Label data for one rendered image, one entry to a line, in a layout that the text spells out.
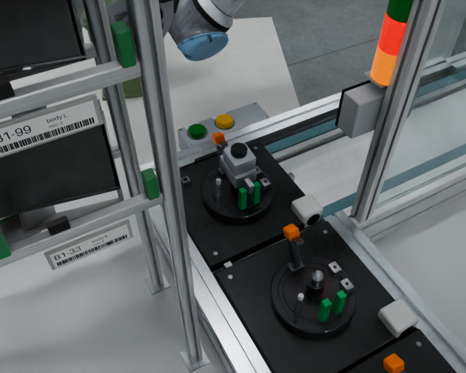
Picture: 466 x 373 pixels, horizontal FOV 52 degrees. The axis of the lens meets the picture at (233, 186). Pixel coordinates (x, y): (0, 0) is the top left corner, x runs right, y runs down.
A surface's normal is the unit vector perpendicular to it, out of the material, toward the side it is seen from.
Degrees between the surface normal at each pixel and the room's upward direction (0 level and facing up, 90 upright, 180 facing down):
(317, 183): 0
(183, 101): 0
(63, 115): 90
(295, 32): 0
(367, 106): 90
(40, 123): 90
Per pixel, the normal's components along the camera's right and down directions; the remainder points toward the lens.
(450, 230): 0.00, -0.66
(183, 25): -0.52, 0.15
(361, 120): 0.48, 0.65
